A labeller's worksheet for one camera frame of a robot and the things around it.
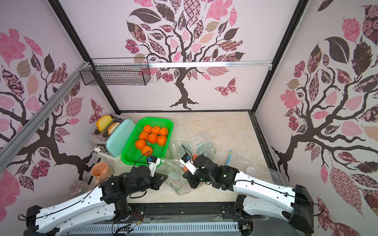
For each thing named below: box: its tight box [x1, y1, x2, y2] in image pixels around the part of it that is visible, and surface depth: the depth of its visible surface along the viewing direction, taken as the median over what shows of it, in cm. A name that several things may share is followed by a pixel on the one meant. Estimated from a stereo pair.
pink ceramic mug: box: [91, 161, 114, 184], surface depth 83 cm
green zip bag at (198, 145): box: [168, 134, 218, 160], surface depth 99 cm
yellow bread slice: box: [96, 115, 114, 132], surface depth 90 cm
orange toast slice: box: [107, 121, 121, 135], surface depth 86 cm
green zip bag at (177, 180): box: [156, 157, 193, 196], surface depth 72 cm
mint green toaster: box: [89, 114, 136, 161], surface depth 88 cm
